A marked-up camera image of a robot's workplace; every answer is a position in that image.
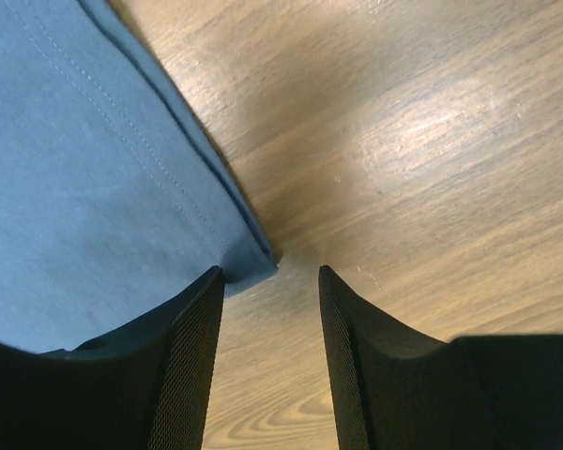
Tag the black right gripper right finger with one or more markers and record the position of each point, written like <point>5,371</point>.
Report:
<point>393,387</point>

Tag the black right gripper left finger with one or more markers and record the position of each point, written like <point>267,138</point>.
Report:
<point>144,385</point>

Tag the blue-grey t shirt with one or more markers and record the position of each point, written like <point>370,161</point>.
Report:
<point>112,198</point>

